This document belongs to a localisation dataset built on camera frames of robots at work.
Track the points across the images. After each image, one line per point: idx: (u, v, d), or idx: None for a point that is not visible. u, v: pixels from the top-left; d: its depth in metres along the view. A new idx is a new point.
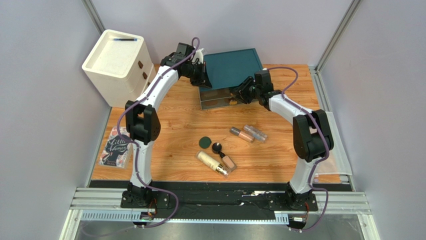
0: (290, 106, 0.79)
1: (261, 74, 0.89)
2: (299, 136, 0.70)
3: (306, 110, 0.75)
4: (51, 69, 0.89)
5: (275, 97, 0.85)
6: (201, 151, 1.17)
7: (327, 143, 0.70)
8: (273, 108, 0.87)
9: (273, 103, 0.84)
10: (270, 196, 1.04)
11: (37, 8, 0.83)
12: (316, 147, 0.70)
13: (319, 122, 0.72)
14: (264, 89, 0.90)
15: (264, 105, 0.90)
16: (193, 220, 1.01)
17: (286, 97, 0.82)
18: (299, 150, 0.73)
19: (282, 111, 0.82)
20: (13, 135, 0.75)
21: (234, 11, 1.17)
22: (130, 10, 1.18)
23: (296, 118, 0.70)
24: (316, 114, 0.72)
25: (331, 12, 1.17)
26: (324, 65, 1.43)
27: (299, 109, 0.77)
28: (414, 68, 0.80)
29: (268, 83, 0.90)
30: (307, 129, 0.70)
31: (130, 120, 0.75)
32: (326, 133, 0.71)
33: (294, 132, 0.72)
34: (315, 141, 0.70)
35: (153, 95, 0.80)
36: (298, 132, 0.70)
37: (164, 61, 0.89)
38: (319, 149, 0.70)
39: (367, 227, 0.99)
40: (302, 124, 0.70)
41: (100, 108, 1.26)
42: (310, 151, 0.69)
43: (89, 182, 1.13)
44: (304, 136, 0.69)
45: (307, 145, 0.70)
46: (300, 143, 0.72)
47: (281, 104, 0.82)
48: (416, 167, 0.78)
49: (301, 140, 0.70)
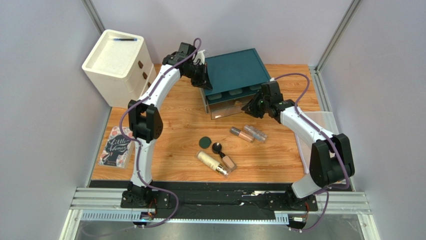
0: (307, 126, 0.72)
1: (268, 84, 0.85)
2: (319, 165, 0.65)
3: (325, 134, 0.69)
4: (51, 69, 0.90)
5: (287, 111, 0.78)
6: (201, 151, 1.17)
7: (346, 171, 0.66)
8: (284, 122, 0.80)
9: (286, 117, 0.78)
10: (270, 196, 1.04)
11: (37, 8, 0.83)
12: (335, 176, 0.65)
13: (339, 148, 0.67)
14: (273, 100, 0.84)
15: (275, 116, 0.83)
16: (193, 220, 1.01)
17: (301, 112, 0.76)
18: (316, 177, 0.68)
19: (296, 128, 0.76)
20: (13, 135, 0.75)
21: (234, 11, 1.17)
22: (129, 10, 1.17)
23: (316, 145, 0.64)
24: (337, 140, 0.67)
25: (331, 12, 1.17)
26: (324, 65, 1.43)
27: (318, 132, 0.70)
28: (414, 68, 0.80)
29: (277, 94, 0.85)
30: (328, 158, 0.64)
31: (132, 119, 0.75)
32: (347, 160, 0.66)
33: (313, 160, 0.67)
34: (335, 169, 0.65)
35: (155, 94, 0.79)
36: (318, 161, 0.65)
37: (165, 60, 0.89)
38: (337, 178, 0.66)
39: (367, 227, 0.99)
40: (323, 153, 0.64)
41: (100, 108, 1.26)
42: (328, 180, 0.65)
43: (89, 182, 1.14)
44: (325, 166, 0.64)
45: (326, 173, 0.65)
46: (318, 171, 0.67)
47: (294, 120, 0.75)
48: (416, 167, 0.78)
49: (320, 169, 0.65)
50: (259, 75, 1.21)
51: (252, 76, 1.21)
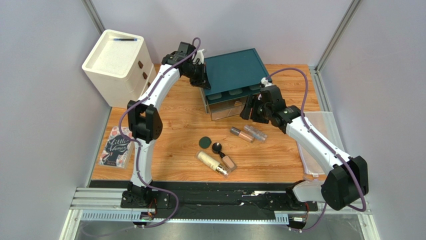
0: (322, 146, 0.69)
1: (269, 90, 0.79)
2: (335, 191, 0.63)
3: (342, 158, 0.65)
4: (51, 69, 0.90)
5: (295, 124, 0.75)
6: (201, 151, 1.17)
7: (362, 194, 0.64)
8: (292, 135, 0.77)
9: (294, 132, 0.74)
10: (270, 196, 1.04)
11: (37, 8, 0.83)
12: (351, 200, 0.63)
13: (356, 172, 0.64)
14: (276, 107, 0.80)
15: (279, 126, 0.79)
16: (193, 220, 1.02)
17: (311, 126, 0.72)
18: (330, 199, 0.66)
19: (307, 145, 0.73)
20: (13, 135, 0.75)
21: (234, 11, 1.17)
22: (129, 10, 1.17)
23: (333, 173, 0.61)
24: (354, 164, 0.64)
25: (331, 12, 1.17)
26: (324, 65, 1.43)
27: (332, 153, 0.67)
28: (414, 68, 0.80)
29: (279, 100, 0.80)
30: (345, 185, 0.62)
31: (132, 119, 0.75)
32: (364, 184, 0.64)
33: (329, 184, 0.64)
34: (351, 194, 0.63)
35: (154, 94, 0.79)
36: (334, 187, 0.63)
37: (165, 60, 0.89)
38: (351, 200, 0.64)
39: (367, 227, 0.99)
40: (341, 180, 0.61)
41: (100, 108, 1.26)
42: (343, 205, 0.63)
43: (89, 182, 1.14)
44: (341, 192, 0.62)
45: (342, 199, 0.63)
46: (332, 195, 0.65)
47: (304, 135, 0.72)
48: (415, 167, 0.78)
49: (336, 195, 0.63)
50: (258, 75, 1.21)
51: (252, 76, 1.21)
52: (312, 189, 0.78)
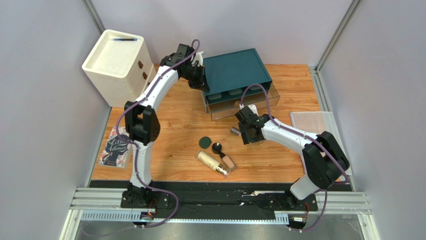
0: (291, 134, 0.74)
1: (240, 111, 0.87)
2: (316, 168, 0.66)
3: (311, 137, 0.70)
4: (51, 69, 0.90)
5: (267, 125, 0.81)
6: (201, 151, 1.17)
7: (340, 166, 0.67)
8: (269, 137, 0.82)
9: (268, 132, 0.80)
10: (270, 196, 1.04)
11: (37, 8, 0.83)
12: (334, 173, 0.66)
13: (328, 146, 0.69)
14: (250, 121, 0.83)
15: (257, 134, 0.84)
16: (193, 220, 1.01)
17: (280, 123, 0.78)
18: (317, 181, 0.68)
19: (281, 138, 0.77)
20: (13, 135, 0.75)
21: (234, 11, 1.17)
22: (129, 10, 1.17)
23: (306, 150, 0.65)
24: (323, 138, 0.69)
25: (331, 12, 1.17)
26: (324, 65, 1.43)
27: (302, 136, 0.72)
28: (414, 68, 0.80)
29: (252, 115, 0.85)
30: (322, 159, 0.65)
31: (129, 121, 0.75)
32: (340, 155, 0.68)
33: (309, 164, 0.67)
34: (331, 167, 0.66)
35: (152, 96, 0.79)
36: (313, 165, 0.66)
37: (163, 61, 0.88)
38: (336, 174, 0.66)
39: (367, 227, 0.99)
40: (315, 155, 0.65)
41: (100, 108, 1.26)
42: (329, 180, 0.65)
43: (89, 182, 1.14)
44: (321, 167, 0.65)
45: (325, 174, 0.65)
46: (317, 174, 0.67)
47: (276, 132, 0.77)
48: (416, 167, 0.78)
49: (318, 172, 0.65)
50: (258, 75, 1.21)
51: (252, 76, 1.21)
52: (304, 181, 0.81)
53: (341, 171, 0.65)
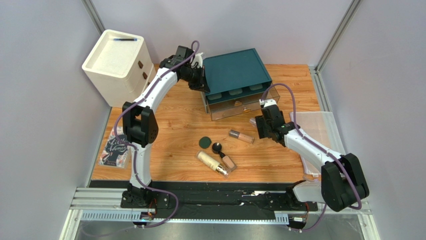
0: (314, 148, 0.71)
1: (268, 108, 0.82)
2: (331, 187, 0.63)
3: (333, 155, 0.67)
4: (51, 70, 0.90)
5: (291, 133, 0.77)
6: (201, 151, 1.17)
7: (359, 191, 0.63)
8: (289, 145, 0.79)
9: (289, 140, 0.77)
10: (270, 197, 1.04)
11: (37, 9, 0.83)
12: (349, 198, 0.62)
13: (349, 168, 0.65)
14: (275, 124, 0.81)
15: (278, 140, 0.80)
16: (193, 220, 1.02)
17: (305, 134, 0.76)
18: (330, 202, 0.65)
19: (303, 151, 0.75)
20: (13, 135, 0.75)
21: (234, 11, 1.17)
22: (129, 10, 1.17)
23: (325, 168, 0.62)
24: (346, 160, 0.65)
25: (331, 12, 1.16)
26: (324, 65, 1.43)
27: (325, 153, 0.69)
28: (414, 68, 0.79)
29: (278, 117, 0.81)
30: (340, 180, 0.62)
31: (127, 122, 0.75)
32: (361, 181, 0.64)
33: (324, 182, 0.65)
34: (347, 191, 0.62)
35: (151, 97, 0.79)
36: (329, 183, 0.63)
37: (162, 63, 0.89)
38: (352, 200, 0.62)
39: (367, 227, 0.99)
40: (332, 174, 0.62)
41: (100, 108, 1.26)
42: (343, 204, 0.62)
43: (89, 182, 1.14)
44: (337, 188, 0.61)
45: (340, 196, 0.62)
46: (331, 194, 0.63)
47: (299, 142, 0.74)
48: (416, 167, 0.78)
49: (333, 192, 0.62)
50: (258, 75, 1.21)
51: (252, 77, 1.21)
52: (312, 189, 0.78)
53: (357, 197, 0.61)
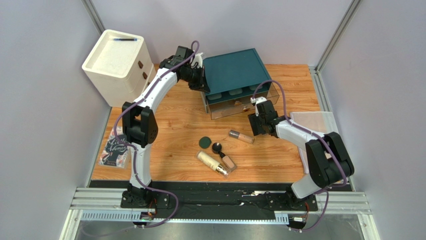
0: (301, 131, 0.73)
1: (262, 103, 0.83)
2: (315, 163, 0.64)
3: (317, 134, 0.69)
4: (51, 70, 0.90)
5: (281, 123, 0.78)
6: (201, 151, 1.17)
7: (343, 167, 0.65)
8: (280, 135, 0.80)
9: (279, 128, 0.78)
10: (270, 196, 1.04)
11: (36, 9, 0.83)
12: (334, 174, 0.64)
13: (333, 145, 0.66)
14: (269, 118, 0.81)
15: (272, 132, 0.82)
16: (193, 220, 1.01)
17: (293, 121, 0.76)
18: (317, 179, 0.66)
19: (290, 136, 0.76)
20: (13, 135, 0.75)
21: (234, 11, 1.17)
22: (129, 10, 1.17)
23: (309, 144, 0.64)
24: (329, 138, 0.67)
25: (331, 12, 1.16)
26: (324, 65, 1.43)
27: (309, 134, 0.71)
28: (414, 68, 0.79)
29: (272, 111, 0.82)
30: (324, 156, 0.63)
31: (126, 122, 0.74)
32: (344, 157, 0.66)
33: (309, 160, 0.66)
34: (332, 167, 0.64)
35: (151, 97, 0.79)
36: (314, 160, 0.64)
37: (163, 64, 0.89)
38: (337, 177, 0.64)
39: (367, 227, 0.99)
40: (316, 150, 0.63)
41: (100, 108, 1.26)
42: (328, 180, 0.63)
43: (89, 182, 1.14)
44: (321, 164, 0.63)
45: (325, 172, 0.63)
46: (316, 171, 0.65)
47: (287, 128, 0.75)
48: (416, 167, 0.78)
49: (318, 168, 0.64)
50: (258, 75, 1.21)
51: (253, 77, 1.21)
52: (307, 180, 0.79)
53: (342, 173, 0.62)
